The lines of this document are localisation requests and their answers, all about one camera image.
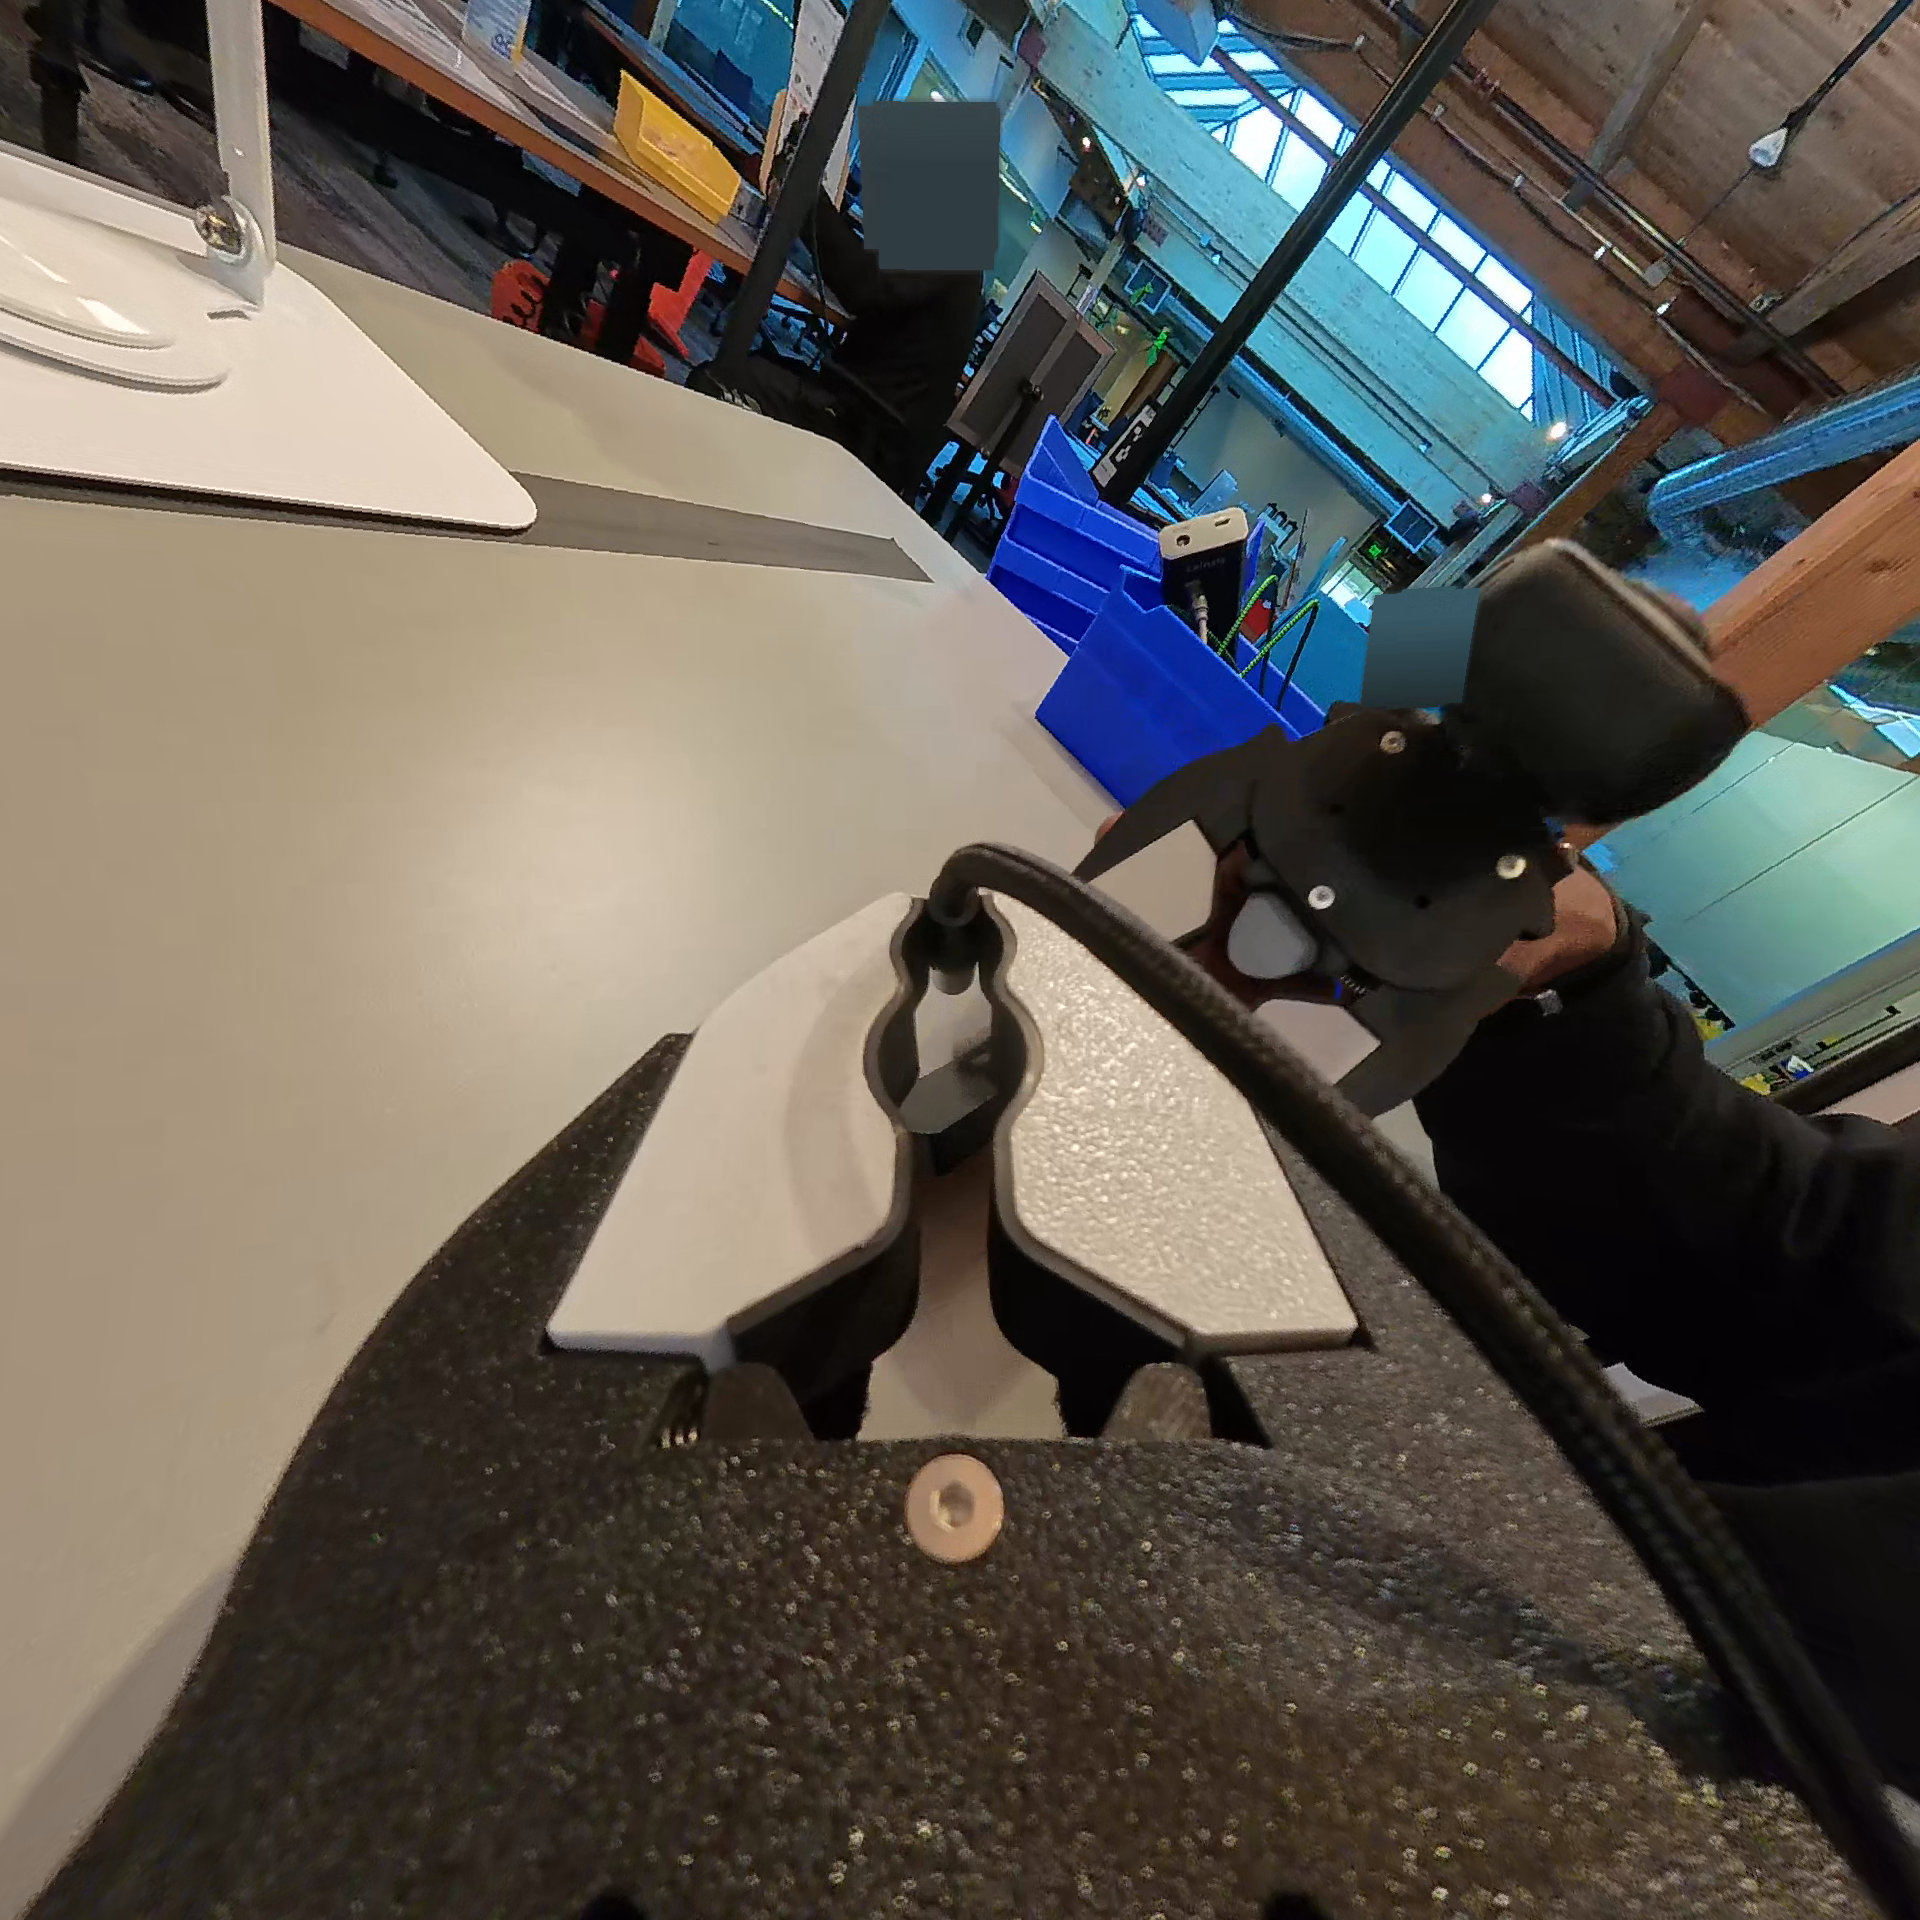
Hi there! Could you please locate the blue storage bin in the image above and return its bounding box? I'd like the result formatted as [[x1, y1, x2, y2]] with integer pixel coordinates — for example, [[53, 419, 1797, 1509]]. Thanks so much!
[[1033, 582, 1344, 811]]

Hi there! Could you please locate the wooden edged table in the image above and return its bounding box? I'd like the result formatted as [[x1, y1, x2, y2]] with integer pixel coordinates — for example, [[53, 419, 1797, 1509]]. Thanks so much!
[[270, 0, 849, 324]]

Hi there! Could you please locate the wooden beam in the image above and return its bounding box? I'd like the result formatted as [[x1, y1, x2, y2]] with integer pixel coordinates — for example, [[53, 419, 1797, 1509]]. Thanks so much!
[[1552, 446, 1920, 864]]

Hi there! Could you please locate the silver air duct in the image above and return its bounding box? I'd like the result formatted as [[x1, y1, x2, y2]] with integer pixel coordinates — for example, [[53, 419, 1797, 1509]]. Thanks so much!
[[1645, 372, 1920, 529]]

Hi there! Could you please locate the person's right hand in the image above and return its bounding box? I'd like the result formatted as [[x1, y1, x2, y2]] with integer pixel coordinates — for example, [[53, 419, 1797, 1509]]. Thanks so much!
[[1091, 810, 1629, 999]]

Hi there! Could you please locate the red plastic stool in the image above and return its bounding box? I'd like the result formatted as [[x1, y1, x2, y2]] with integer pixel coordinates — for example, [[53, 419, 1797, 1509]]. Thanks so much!
[[491, 246, 719, 379]]

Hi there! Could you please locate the yellow storage bin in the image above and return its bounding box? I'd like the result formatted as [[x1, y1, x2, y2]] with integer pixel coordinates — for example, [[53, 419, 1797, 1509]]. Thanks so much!
[[611, 70, 747, 222]]

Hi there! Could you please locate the grey desk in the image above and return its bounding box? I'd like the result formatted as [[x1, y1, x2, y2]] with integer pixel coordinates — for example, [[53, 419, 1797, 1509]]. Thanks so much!
[[0, 246, 1712, 1920]]

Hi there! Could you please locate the black box-shaped USB hub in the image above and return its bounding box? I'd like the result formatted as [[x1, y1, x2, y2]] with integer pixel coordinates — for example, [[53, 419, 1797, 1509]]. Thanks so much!
[[1158, 505, 1256, 644]]

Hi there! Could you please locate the black braided cable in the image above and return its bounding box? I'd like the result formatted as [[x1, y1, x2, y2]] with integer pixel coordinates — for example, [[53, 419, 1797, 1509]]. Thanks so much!
[[896, 844, 1920, 1909]]

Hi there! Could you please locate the grey monitor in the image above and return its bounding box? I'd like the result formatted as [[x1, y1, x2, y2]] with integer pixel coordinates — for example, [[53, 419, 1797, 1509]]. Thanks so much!
[[947, 269, 1122, 455]]

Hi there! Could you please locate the hanging ceiling lamp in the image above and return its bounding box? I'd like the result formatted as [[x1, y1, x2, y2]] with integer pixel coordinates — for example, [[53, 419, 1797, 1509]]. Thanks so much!
[[1743, 0, 1920, 169]]

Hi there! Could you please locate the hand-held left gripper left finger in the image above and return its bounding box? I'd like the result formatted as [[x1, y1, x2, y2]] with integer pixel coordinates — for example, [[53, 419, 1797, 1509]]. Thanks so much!
[[546, 891, 923, 1361]]

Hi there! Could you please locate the black stand pole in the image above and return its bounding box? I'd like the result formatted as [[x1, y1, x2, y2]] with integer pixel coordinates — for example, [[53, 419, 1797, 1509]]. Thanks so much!
[[1097, 0, 1506, 508], [716, 0, 897, 370]]

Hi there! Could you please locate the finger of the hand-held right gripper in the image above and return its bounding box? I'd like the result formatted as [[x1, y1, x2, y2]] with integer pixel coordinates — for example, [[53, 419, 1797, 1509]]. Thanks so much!
[[1320, 964, 1506, 1122], [1070, 724, 1303, 888]]

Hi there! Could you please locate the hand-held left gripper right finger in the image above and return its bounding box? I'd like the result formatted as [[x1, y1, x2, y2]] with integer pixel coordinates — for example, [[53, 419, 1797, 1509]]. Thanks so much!
[[979, 891, 1362, 1360]]

